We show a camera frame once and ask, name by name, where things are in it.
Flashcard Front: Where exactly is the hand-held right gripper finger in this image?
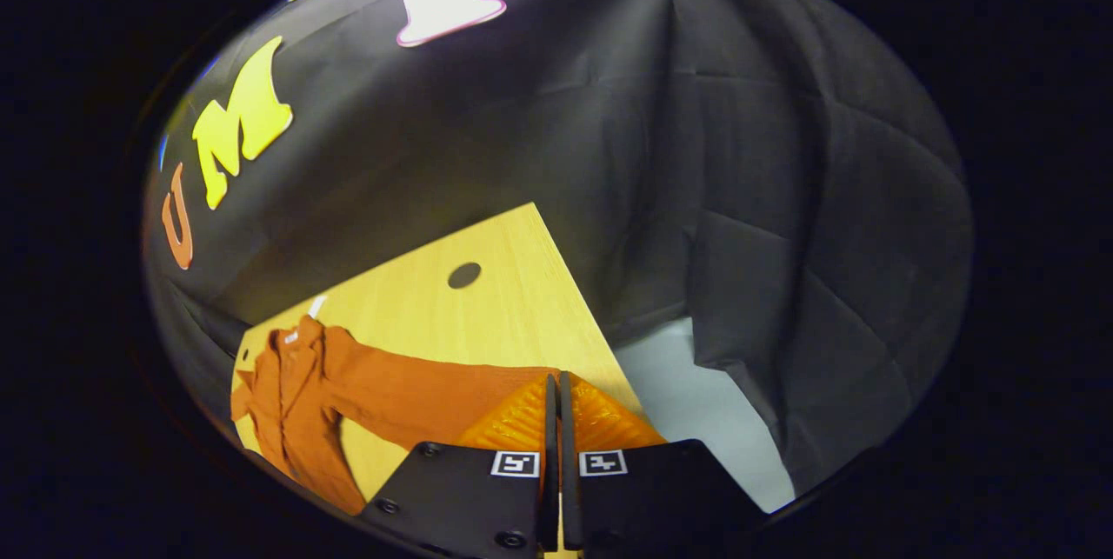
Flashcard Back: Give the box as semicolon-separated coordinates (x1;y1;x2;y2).
358;372;559;559
558;370;770;559

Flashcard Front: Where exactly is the rust orange button shirt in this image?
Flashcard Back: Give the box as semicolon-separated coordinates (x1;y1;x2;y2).
230;314;566;516

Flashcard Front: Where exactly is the black backdrop cloth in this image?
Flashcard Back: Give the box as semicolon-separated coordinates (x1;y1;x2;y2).
139;0;975;499

